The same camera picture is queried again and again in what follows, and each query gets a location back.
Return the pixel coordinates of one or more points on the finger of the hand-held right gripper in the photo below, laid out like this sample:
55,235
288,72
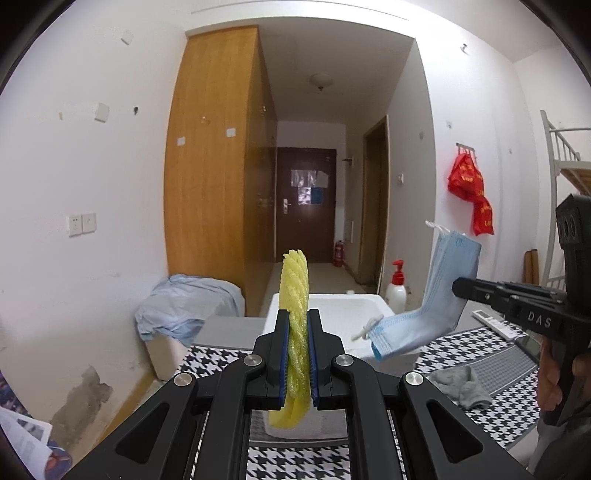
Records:
475,290
531,290

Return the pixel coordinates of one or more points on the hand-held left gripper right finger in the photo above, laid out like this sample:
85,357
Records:
315,355

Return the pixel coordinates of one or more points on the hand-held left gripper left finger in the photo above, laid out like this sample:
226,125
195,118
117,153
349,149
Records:
282,353

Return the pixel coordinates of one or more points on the blue face mask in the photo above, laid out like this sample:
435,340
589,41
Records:
443,295

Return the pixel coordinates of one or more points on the white foam box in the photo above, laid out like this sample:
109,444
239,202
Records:
351,314

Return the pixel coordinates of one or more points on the yellow foam net sleeve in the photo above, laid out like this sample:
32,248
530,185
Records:
295,290

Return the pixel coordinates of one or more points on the person's right forearm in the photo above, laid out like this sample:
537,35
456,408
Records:
554,447

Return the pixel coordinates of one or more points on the person's right hand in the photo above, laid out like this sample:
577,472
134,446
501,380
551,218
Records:
548,374

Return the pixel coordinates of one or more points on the white remote control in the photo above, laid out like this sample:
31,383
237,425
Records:
494,323

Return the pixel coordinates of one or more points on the houndstooth table mat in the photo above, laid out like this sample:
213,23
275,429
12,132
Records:
461,344

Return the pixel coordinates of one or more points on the black smartphone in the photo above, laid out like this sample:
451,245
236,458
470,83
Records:
528,346

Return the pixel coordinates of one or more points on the white metal bunk bed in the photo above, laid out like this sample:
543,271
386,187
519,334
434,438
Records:
549,184

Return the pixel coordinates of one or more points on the white lotion bottle red pump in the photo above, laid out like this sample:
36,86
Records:
396,295

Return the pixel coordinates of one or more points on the grey cloth rag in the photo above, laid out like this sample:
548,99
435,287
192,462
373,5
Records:
461,385

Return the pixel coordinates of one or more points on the red fire extinguisher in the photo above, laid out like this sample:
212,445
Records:
339,254

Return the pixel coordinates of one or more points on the light blue cloth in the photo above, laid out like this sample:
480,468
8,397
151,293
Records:
184,304

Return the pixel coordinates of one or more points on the red plastic bag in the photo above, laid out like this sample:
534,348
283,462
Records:
466,180

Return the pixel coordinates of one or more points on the beige storage box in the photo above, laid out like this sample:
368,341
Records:
166,357

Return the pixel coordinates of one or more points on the dark brown door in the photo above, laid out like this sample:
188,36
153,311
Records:
304,230

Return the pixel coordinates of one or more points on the blue door notice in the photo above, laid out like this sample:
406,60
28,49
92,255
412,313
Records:
317,195

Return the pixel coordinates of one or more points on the white door notice papers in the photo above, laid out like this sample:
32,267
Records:
300,177

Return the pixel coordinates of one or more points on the wooden wardrobe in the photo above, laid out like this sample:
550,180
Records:
207,184

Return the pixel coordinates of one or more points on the round ceiling lamp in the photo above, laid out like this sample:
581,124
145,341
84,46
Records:
321,81

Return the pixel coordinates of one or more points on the open booklet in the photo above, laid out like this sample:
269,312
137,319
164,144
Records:
23,429

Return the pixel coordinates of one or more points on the wooden side door frame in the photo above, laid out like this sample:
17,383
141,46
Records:
374,207

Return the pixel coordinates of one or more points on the metal wall hook rack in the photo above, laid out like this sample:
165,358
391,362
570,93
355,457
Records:
465,147

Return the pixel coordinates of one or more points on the white wall switch plate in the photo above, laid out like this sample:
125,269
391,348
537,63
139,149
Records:
88,222

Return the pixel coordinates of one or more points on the white wall socket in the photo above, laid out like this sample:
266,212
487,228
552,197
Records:
75,225

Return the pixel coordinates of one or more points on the white wall junction box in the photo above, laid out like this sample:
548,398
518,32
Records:
102,112

